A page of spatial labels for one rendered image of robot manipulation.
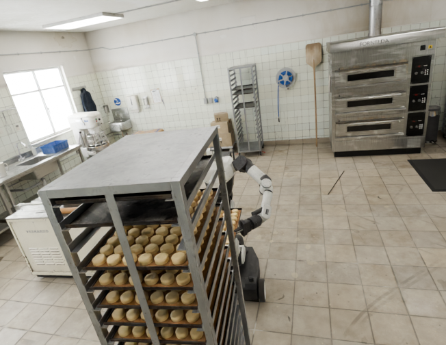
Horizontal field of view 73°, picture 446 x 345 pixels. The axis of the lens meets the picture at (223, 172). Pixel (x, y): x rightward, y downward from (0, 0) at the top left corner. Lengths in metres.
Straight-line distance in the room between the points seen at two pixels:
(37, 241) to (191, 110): 4.59
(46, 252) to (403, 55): 5.68
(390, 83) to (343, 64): 0.81
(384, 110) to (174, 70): 4.39
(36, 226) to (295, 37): 5.43
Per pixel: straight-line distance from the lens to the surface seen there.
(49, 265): 4.03
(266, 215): 2.17
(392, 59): 5.80
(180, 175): 0.92
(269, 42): 6.69
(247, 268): 3.08
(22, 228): 3.92
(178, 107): 7.38
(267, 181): 2.30
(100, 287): 1.27
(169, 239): 1.20
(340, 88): 5.64
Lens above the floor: 2.15
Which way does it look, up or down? 22 degrees down
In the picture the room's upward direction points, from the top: 9 degrees counter-clockwise
